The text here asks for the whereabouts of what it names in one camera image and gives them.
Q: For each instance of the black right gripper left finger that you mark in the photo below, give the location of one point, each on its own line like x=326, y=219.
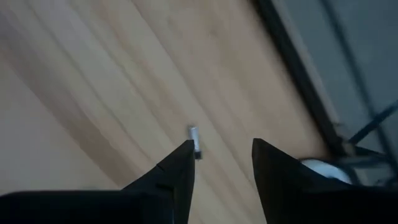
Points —
x=155, y=202

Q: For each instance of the silver Energizer battery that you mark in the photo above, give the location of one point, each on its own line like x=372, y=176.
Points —
x=194, y=137

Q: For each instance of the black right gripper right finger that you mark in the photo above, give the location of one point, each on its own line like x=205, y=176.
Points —
x=311, y=205

